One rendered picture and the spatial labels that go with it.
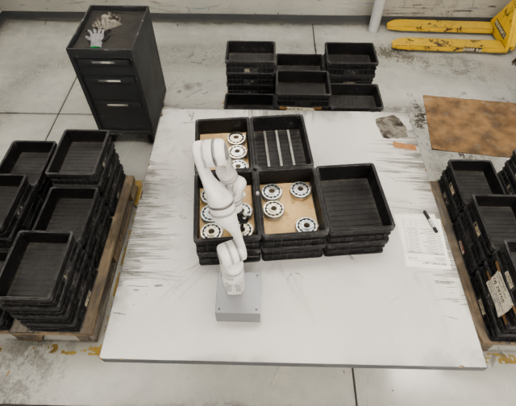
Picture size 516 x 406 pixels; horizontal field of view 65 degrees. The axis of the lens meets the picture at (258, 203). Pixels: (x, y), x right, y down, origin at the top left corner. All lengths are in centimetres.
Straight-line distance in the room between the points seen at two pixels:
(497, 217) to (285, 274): 151
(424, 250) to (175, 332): 124
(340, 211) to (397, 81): 255
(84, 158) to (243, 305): 161
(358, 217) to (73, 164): 183
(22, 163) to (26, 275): 99
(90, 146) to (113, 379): 148
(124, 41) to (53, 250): 153
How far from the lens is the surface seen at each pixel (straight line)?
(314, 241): 188
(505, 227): 290
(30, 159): 323
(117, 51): 306
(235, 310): 176
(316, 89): 326
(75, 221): 273
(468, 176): 324
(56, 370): 275
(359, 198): 209
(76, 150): 299
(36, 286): 243
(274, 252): 192
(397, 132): 268
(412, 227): 222
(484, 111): 433
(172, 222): 214
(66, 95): 436
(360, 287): 197
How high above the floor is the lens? 242
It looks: 52 degrees down
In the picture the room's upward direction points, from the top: straight up
